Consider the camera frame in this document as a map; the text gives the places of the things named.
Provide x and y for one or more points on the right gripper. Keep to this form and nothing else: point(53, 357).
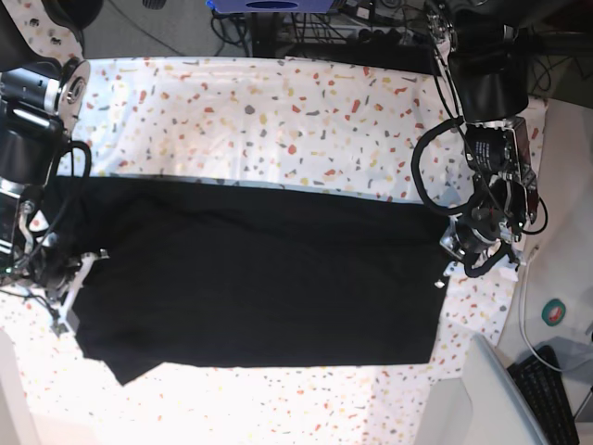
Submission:
point(35, 257)

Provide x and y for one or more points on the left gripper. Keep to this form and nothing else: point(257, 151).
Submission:
point(504, 202)

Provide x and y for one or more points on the black t-shirt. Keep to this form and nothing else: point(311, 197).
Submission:
point(227, 276)

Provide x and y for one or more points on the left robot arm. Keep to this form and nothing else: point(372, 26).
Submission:
point(481, 49)

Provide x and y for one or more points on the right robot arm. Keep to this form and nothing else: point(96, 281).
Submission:
point(43, 80)

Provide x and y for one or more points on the white panel left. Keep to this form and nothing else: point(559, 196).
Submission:
point(17, 425)

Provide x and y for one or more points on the green tape roll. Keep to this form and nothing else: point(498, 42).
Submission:
point(553, 312)

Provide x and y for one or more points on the black keyboard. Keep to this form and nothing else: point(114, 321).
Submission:
point(544, 392)

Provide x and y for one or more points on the terrazzo pattern tablecloth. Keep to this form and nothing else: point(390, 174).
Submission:
point(301, 128)

